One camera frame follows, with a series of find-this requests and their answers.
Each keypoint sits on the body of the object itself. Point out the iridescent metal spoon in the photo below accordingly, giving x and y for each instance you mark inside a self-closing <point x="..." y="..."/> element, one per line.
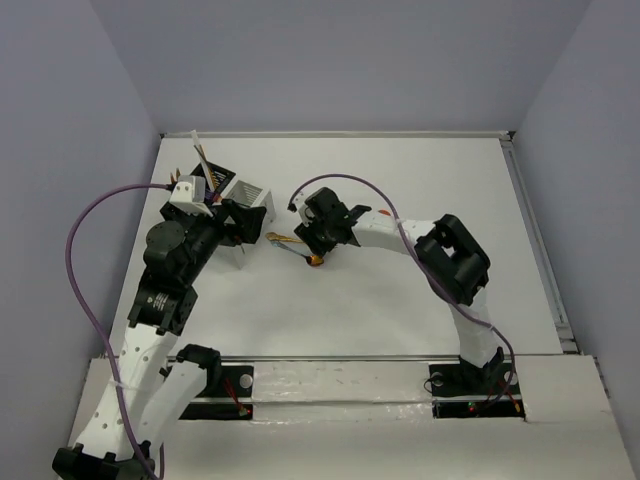
<point x="311" y="259"/>

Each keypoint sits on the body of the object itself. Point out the metal rail front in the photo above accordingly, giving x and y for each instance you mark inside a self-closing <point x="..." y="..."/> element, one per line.
<point x="374" y="358"/>

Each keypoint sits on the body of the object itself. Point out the white utensil container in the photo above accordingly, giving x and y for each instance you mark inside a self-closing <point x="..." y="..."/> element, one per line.
<point x="248" y="195"/>

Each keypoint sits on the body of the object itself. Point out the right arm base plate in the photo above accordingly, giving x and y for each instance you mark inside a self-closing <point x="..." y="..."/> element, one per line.
<point x="454" y="398"/>

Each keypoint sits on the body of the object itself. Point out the metal rail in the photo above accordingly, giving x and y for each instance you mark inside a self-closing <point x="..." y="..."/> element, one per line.
<point x="499" y="135"/>
<point x="374" y="358"/>

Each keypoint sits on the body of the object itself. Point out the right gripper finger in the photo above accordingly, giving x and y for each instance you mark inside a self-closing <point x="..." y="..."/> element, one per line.
<point x="317" y="247"/>
<point x="329" y="245"/>

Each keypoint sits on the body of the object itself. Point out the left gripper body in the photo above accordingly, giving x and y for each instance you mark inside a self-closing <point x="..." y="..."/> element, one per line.
<point x="229" y="220"/>

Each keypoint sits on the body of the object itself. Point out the black utensil container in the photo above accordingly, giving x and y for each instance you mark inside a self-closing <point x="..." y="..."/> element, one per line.
<point x="223" y="177"/>

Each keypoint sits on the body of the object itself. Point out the metal rail back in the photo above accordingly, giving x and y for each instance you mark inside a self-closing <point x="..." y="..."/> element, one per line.
<point x="499" y="135"/>

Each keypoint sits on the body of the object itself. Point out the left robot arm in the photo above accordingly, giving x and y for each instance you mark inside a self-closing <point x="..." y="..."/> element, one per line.
<point x="144" y="398"/>

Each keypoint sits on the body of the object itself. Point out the orange chopstick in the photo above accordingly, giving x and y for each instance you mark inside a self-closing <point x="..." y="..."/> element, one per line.
<point x="210" y="178"/>

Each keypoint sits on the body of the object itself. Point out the white chopstick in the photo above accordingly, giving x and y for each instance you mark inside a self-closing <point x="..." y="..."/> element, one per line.
<point x="202" y="156"/>
<point x="195" y="139"/>

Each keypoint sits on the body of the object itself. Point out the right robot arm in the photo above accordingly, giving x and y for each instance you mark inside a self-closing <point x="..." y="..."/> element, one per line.
<point x="455" y="265"/>

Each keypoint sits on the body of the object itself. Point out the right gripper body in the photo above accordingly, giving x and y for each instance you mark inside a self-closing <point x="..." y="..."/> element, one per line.
<point x="322" y="227"/>

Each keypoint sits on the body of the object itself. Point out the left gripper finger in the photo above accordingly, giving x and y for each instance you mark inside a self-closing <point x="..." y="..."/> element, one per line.
<point x="237" y="213"/>
<point x="250" y="233"/>

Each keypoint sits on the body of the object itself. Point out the gold ornate fork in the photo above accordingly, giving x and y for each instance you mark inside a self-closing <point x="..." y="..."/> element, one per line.
<point x="278" y="238"/>

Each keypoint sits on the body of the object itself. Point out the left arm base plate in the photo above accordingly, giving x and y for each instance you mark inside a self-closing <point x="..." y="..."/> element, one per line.
<point x="229" y="400"/>

